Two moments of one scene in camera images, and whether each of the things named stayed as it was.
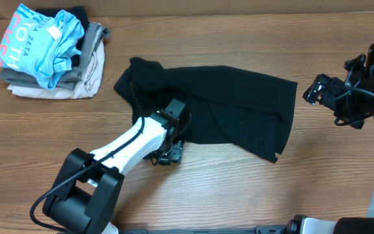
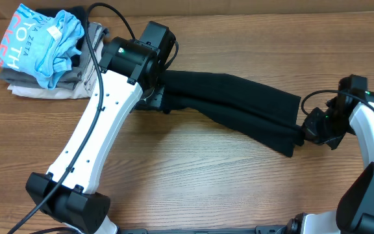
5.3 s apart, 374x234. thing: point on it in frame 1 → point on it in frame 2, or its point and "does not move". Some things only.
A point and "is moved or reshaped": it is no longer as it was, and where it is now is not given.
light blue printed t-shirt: [42, 44] does not move
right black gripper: [333, 87] → [311, 134]
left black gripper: [175, 153] → [155, 101]
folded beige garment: [89, 88] does not move
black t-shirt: [226, 105] is moved or reshaped
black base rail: [265, 229] does not move
